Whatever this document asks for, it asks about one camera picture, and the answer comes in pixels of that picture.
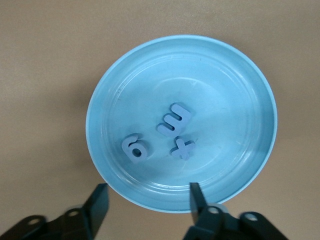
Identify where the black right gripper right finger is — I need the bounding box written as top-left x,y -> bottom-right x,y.
183,182 -> 288,240

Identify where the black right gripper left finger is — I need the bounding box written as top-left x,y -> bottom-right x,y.
0,183 -> 111,240

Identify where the blue letter x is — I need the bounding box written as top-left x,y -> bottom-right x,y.
169,136 -> 196,161

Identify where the blue lowercase letter g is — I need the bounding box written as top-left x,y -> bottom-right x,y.
121,133 -> 151,165

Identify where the blue letter m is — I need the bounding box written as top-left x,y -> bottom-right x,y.
156,102 -> 193,138

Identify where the blue plate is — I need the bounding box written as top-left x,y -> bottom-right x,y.
85,34 -> 279,214

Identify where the brown table cover sheet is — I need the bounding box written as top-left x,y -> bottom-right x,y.
0,0 -> 320,240

